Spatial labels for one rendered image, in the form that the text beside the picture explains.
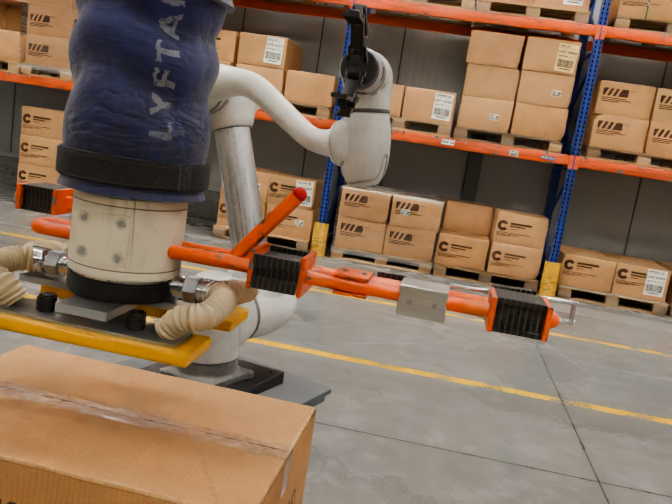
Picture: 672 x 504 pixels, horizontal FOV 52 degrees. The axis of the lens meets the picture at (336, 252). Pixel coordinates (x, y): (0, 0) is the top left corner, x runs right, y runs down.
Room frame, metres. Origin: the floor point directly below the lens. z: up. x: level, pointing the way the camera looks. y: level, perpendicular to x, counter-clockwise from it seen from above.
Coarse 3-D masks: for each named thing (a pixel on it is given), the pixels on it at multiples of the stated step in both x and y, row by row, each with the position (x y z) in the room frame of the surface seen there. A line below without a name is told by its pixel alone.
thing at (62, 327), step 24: (0, 312) 0.94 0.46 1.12; (24, 312) 0.94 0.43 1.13; (48, 312) 0.96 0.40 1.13; (144, 312) 0.95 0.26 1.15; (48, 336) 0.91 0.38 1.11; (72, 336) 0.91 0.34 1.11; (96, 336) 0.90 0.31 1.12; (120, 336) 0.91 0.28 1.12; (144, 336) 0.92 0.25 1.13; (192, 336) 0.97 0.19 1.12; (168, 360) 0.89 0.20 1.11; (192, 360) 0.91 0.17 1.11
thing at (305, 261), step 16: (256, 256) 0.97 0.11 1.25; (272, 256) 0.97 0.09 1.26; (288, 256) 1.03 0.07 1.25; (304, 256) 0.99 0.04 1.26; (256, 272) 0.98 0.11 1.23; (272, 272) 0.97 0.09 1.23; (288, 272) 0.97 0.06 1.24; (304, 272) 0.97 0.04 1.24; (256, 288) 0.97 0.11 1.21; (272, 288) 0.97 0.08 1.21; (288, 288) 0.96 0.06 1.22; (304, 288) 0.99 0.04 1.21
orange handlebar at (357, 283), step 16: (32, 224) 1.05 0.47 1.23; (48, 224) 1.04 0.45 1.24; (64, 224) 1.04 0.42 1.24; (176, 256) 1.01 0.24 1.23; (192, 256) 1.00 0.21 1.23; (208, 256) 1.00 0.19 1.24; (224, 256) 1.00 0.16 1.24; (320, 272) 0.98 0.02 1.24; (336, 272) 0.98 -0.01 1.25; (352, 272) 1.00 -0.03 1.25; (368, 272) 1.02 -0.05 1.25; (336, 288) 0.97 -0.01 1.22; (352, 288) 0.97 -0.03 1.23; (368, 288) 0.96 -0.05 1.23; (384, 288) 0.96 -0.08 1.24; (448, 304) 0.95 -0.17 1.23; (464, 304) 0.95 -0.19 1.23; (480, 304) 0.94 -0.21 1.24
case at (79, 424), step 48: (0, 384) 1.10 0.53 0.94; (48, 384) 1.13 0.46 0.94; (96, 384) 1.16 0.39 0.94; (144, 384) 1.19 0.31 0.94; (192, 384) 1.22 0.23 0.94; (0, 432) 0.93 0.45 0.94; (48, 432) 0.96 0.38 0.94; (96, 432) 0.98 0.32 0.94; (144, 432) 1.00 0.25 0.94; (192, 432) 1.03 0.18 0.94; (240, 432) 1.05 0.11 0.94; (288, 432) 1.08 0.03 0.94; (0, 480) 0.87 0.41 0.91; (48, 480) 0.86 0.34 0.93; (96, 480) 0.85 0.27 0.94; (144, 480) 0.86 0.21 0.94; (192, 480) 0.88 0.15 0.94; (240, 480) 0.90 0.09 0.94; (288, 480) 1.03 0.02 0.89
